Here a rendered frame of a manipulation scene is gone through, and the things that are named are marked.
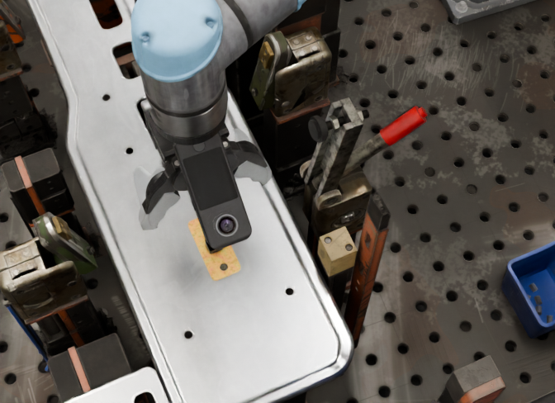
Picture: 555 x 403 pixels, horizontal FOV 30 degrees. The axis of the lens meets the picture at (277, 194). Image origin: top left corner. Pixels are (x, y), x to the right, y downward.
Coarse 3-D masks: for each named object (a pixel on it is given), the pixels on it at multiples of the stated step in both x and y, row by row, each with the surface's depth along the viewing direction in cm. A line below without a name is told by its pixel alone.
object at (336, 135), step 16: (336, 112) 110; (352, 112) 109; (368, 112) 110; (320, 128) 108; (336, 128) 109; (352, 128) 108; (320, 144) 116; (336, 144) 111; (352, 144) 112; (320, 160) 119; (336, 160) 114; (336, 176) 118; (320, 192) 120
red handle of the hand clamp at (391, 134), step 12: (420, 108) 117; (396, 120) 118; (408, 120) 117; (420, 120) 116; (384, 132) 118; (396, 132) 117; (408, 132) 118; (372, 144) 119; (384, 144) 118; (360, 156) 119; (348, 168) 120; (312, 180) 122
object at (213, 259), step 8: (192, 224) 126; (192, 232) 126; (200, 232) 126; (200, 240) 126; (200, 248) 125; (208, 248) 124; (224, 248) 125; (208, 256) 125; (216, 256) 125; (224, 256) 125; (232, 256) 125; (208, 264) 124; (216, 264) 124; (232, 264) 124; (216, 272) 124; (224, 272) 124; (232, 272) 124; (216, 280) 124
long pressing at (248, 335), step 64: (64, 0) 140; (128, 0) 140; (64, 64) 136; (128, 128) 132; (128, 192) 128; (256, 192) 129; (128, 256) 125; (192, 256) 125; (256, 256) 125; (192, 320) 122; (256, 320) 122; (320, 320) 122; (192, 384) 119; (256, 384) 119; (320, 384) 120
